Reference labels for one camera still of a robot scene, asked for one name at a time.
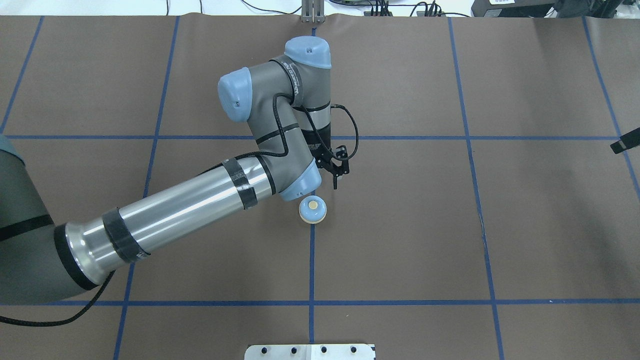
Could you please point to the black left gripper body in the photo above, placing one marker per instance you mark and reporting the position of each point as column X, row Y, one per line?
column 319, row 140

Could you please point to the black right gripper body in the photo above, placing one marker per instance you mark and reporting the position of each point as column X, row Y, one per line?
column 621, row 145

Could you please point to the blue and cream bell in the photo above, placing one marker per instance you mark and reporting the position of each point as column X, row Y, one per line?
column 312, row 209

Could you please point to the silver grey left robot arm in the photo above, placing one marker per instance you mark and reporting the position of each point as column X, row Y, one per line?
column 42, row 262

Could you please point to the black box with label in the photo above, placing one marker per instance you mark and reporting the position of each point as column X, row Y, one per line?
column 511, row 8

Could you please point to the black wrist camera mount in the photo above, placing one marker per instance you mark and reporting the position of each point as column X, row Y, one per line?
column 335, row 161

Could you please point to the aluminium frame post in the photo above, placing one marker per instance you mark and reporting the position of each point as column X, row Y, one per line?
column 313, row 11

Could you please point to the white pedestal column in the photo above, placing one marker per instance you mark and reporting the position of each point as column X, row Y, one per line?
column 327, row 351

